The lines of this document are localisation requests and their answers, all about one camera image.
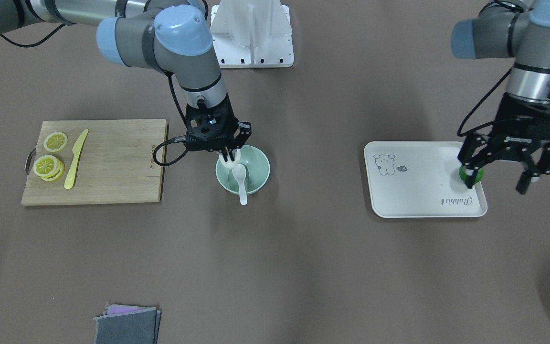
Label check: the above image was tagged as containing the lemon slice stack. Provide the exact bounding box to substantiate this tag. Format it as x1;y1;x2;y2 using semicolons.
32;155;65;182

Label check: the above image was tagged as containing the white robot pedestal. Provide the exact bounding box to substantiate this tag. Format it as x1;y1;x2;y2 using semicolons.
210;0;295;68

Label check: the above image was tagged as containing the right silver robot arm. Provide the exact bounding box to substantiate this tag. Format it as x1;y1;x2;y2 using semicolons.
0;0;251;168

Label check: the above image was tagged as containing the grey folded cloth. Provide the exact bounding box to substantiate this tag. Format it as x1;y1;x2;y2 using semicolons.
94;303;161;344

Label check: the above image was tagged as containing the yellow plastic knife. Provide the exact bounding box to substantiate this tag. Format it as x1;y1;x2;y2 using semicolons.
64;129;89;190

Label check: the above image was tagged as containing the green lime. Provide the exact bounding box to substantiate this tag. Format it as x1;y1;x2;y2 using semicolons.
458;166;483;189

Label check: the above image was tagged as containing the beige rabbit tray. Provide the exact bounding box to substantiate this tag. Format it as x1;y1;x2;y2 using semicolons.
364;141;487;218

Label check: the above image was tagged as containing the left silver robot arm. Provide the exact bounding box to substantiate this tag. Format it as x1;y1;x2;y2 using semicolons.
450;0;550;194

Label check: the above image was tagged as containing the lemon slice upper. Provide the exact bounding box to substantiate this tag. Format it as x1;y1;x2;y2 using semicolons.
43;131;69;152

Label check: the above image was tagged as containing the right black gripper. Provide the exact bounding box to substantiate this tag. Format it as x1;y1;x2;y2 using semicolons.
185;96;252;164

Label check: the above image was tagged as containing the green ceramic bowl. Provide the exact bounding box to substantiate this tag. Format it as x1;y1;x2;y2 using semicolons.
215;144;270;194

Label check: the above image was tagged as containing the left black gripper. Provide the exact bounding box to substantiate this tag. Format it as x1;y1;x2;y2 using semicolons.
457;92;550;194

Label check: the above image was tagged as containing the white ceramic spoon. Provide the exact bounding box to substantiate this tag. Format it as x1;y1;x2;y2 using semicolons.
232;163;247;205

